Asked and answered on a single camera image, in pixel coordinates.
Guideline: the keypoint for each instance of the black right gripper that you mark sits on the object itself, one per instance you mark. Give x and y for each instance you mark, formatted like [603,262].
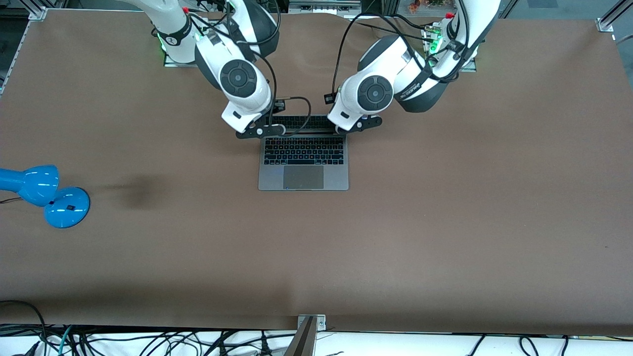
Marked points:
[278,107]

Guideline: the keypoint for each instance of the grey open-lid laptop computer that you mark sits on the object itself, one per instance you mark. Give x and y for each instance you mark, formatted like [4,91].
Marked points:
[303,178]

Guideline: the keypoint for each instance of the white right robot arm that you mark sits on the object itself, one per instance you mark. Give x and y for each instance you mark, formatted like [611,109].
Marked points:
[239,78]

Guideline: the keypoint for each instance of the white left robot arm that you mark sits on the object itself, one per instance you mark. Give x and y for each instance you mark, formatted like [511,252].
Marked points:
[374,93]

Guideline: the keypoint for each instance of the grey power strip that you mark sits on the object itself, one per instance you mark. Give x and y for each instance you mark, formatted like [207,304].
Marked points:
[324,7]

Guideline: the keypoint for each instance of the blue desk lamp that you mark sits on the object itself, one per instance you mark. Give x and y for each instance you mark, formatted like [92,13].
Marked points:
[44,188]

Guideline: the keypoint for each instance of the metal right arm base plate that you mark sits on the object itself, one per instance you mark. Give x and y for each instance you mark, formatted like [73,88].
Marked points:
[180,64]

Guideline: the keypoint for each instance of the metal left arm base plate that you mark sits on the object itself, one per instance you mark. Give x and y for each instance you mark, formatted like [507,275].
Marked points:
[470,68]

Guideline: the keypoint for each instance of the metal post bracket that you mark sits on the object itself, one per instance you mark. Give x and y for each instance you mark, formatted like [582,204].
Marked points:
[321,324]

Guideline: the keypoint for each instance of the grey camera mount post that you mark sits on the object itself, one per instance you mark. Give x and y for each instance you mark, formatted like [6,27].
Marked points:
[302,341]

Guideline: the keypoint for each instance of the aluminium frame profile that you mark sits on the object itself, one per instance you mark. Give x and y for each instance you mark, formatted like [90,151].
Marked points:
[610,20]
[37,11]

